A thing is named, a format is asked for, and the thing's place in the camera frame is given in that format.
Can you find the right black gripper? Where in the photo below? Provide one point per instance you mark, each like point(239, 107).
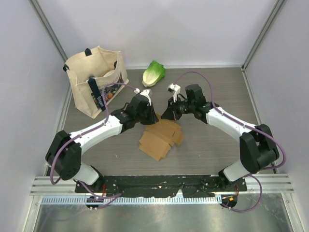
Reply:
point(168, 113)

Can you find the white slotted cable duct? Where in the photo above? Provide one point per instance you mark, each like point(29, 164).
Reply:
point(75, 200)

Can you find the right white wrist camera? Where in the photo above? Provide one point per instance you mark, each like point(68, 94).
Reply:
point(175, 90)

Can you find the white item inside bag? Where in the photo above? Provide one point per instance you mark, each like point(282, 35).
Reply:
point(109, 73)

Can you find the beige canvas tote bag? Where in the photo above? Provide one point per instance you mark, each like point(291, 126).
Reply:
point(86, 72)

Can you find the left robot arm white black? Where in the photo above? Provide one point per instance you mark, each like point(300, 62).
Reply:
point(66, 150)

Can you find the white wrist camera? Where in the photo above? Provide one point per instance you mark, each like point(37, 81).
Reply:
point(146, 93)
point(175, 90)

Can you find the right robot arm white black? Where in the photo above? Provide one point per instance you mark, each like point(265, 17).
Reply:
point(256, 145)

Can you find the green lettuce head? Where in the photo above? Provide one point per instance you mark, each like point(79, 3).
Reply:
point(153, 74)

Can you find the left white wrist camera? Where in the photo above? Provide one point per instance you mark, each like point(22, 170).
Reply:
point(146, 93)

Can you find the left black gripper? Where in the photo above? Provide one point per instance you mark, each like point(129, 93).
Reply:
point(153, 119)

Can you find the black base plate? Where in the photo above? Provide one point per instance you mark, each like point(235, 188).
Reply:
point(164, 186)

